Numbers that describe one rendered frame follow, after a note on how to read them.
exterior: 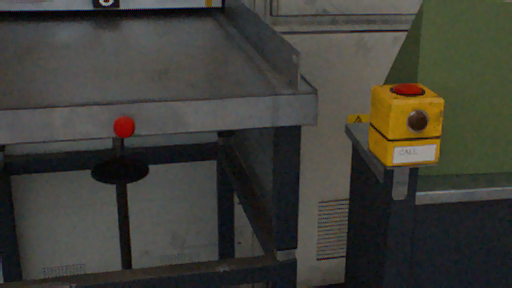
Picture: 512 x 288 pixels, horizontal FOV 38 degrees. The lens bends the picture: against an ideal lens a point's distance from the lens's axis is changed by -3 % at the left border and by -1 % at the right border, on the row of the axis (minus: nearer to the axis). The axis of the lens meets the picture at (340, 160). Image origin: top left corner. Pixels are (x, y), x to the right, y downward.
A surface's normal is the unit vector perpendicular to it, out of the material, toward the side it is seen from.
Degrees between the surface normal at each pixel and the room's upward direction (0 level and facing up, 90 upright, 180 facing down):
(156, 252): 90
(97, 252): 90
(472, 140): 90
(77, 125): 90
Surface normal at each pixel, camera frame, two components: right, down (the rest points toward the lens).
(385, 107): -0.95, 0.07
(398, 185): 0.32, 0.36
